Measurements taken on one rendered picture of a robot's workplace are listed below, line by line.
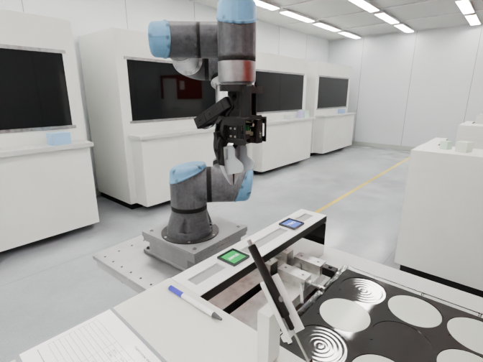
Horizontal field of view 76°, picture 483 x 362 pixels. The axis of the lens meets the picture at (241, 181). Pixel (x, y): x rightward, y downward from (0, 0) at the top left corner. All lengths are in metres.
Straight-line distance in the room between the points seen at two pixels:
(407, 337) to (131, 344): 0.49
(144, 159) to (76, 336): 3.09
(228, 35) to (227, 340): 0.52
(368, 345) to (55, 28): 3.34
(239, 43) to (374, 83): 8.34
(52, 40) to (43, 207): 1.49
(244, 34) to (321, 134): 6.41
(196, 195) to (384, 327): 0.59
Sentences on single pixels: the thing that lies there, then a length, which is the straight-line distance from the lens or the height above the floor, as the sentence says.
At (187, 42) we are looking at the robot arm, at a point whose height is 1.44.
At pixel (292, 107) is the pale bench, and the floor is 1.10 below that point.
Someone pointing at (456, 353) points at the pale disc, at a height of 0.90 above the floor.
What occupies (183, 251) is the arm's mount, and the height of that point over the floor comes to 0.89.
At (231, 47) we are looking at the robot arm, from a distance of 0.62.
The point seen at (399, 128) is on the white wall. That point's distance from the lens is 8.74.
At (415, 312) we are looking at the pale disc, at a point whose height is 0.90.
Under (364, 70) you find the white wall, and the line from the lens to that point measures 9.02.
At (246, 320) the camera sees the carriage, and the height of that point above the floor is 0.88.
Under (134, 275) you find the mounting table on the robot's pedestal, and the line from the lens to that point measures 1.01.
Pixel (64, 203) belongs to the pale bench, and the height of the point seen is 0.36.
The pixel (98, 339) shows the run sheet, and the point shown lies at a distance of 0.59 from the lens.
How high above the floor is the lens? 1.34
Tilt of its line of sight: 16 degrees down
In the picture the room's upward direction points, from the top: straight up
